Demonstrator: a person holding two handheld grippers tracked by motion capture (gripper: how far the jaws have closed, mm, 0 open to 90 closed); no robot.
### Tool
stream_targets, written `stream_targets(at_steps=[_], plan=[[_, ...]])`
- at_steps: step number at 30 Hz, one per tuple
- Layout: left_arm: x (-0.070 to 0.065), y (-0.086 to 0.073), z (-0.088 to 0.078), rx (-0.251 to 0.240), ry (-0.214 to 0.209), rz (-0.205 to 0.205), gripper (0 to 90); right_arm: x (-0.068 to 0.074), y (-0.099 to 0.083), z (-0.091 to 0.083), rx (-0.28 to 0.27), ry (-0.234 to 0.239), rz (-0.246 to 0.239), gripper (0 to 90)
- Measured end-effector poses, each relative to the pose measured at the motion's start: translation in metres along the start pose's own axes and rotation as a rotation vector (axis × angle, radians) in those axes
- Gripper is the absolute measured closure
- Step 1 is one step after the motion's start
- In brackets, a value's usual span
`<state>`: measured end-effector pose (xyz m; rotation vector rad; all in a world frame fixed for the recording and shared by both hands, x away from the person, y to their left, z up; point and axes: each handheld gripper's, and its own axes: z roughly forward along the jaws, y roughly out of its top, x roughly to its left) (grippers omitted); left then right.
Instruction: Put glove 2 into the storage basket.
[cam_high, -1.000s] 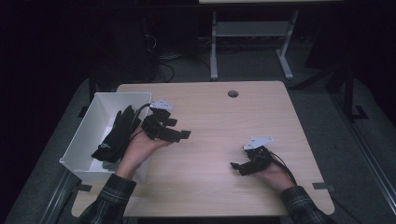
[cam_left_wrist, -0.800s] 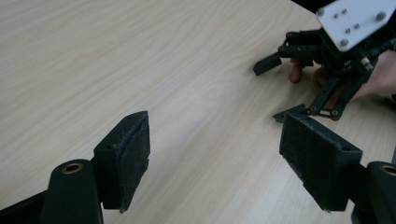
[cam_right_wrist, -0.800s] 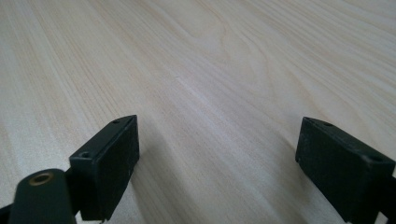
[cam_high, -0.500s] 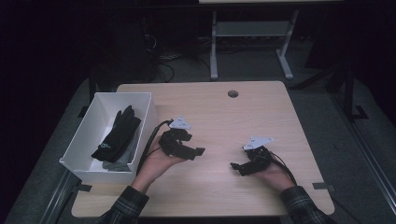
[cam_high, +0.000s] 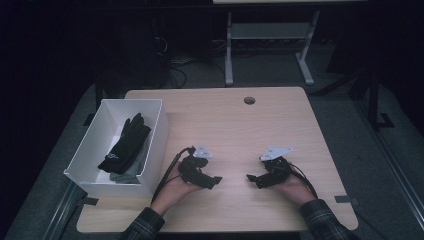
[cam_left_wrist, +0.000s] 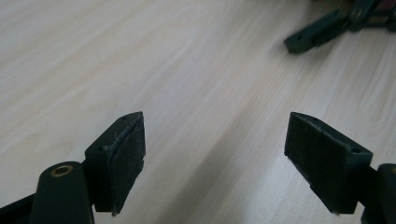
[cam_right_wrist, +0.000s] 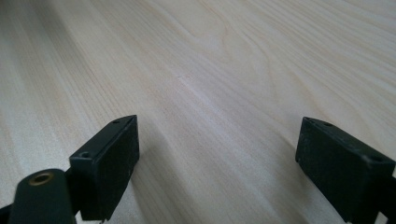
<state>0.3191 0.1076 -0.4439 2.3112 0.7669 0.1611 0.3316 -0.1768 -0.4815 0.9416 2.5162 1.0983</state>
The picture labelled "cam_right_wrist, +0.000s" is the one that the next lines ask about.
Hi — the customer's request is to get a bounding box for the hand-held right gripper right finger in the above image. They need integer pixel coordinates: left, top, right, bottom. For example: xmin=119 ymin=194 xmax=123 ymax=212
xmin=294 ymin=116 xmax=396 ymax=224

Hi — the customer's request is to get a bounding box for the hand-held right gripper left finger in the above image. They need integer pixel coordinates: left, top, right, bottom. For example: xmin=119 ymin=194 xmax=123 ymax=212
xmin=68 ymin=114 xmax=141 ymax=223

